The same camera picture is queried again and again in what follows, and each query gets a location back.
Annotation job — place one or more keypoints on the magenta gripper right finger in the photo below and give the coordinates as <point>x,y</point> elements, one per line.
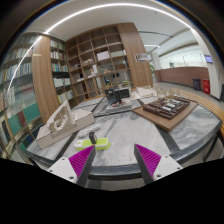
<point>154,166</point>

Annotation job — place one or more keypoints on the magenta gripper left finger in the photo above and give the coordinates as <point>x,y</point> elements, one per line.
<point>75,168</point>

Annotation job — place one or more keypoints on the black charger plug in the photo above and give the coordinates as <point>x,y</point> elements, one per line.
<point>93,138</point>

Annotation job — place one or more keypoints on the green white power strip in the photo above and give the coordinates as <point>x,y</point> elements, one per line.
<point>102,143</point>

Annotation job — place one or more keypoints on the white architectural model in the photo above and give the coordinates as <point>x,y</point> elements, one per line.
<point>62,123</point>

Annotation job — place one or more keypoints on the brown architectural model on board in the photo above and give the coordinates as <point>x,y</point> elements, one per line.
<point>166,113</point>

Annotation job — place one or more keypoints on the black building model on base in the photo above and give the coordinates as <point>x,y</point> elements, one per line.
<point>117,98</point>

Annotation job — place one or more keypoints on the dark blue bin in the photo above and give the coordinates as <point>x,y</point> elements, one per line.
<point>197,84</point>

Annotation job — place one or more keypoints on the red bin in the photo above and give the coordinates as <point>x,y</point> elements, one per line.
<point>206,86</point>

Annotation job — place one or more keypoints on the curved bookshelf with books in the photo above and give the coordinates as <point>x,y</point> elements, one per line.
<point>34,80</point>

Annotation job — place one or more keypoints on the wooden display bookshelf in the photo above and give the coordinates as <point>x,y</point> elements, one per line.
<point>97,61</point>

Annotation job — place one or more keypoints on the wall monitor screen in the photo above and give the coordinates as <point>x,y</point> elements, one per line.
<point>208,59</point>

